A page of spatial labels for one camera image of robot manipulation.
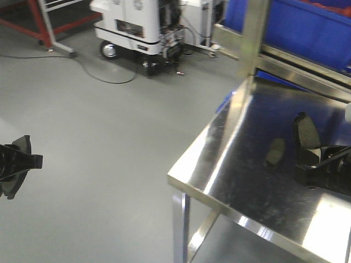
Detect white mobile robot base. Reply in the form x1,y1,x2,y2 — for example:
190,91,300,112
90,0,227,76

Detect grey brake pad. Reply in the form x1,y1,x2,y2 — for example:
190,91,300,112
1,135,31,199
265,138,286,169
293,112,321,155

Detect grey metal stand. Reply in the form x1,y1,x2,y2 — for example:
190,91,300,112
38,0,84,58

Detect right blue plastic crate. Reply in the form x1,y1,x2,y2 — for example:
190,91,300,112
225,0,351,73

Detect red metal frame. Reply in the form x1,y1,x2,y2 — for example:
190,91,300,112
1,1,101,50

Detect black floor cable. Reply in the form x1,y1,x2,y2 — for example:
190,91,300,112
0,53,137,84

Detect red mesh bag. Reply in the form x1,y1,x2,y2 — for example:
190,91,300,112
311,0,350,18

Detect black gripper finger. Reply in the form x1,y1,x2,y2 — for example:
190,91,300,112
1,145,43,181
296,145,350,166
295,153,350,195

